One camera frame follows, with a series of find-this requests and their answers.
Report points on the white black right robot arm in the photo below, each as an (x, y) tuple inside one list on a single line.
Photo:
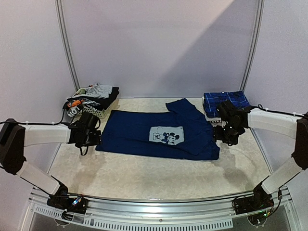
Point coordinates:
[(260, 151)]

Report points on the cream perforated laundry basket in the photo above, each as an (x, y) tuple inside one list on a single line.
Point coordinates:
[(101, 114)]

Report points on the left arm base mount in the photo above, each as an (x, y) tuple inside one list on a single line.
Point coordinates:
[(64, 200)]

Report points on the grey garment in basket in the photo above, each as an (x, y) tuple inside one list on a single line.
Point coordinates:
[(96, 91)]

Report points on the black white orange printed shirt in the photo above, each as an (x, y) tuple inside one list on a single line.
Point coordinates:
[(75, 106)]

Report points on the aluminium front rail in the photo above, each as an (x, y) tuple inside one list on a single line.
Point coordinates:
[(207, 214)]

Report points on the black garment in basket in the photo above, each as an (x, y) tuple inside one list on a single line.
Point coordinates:
[(106, 102)]

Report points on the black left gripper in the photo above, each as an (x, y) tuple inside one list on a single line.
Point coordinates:
[(97, 139)]

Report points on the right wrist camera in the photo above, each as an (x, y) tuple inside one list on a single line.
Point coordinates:
[(226, 110)]

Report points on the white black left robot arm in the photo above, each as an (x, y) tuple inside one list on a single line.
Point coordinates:
[(16, 136)]

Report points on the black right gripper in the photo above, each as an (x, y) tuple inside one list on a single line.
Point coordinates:
[(221, 137)]

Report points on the blue plaid flannel shirt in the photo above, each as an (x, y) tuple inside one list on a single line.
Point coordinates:
[(213, 100)]

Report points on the solid blue garment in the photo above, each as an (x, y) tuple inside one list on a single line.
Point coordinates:
[(180, 133)]

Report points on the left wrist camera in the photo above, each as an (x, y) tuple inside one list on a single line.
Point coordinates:
[(89, 121)]

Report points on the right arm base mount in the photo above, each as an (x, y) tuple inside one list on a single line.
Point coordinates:
[(259, 200)]

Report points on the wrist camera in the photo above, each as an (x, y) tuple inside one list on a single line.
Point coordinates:
[(89, 121), (226, 110)]

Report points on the folded white cartoon t-shirt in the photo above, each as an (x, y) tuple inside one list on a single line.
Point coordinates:
[(213, 120)]

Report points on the folded red white shirt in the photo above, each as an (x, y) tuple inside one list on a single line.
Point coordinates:
[(217, 123)]

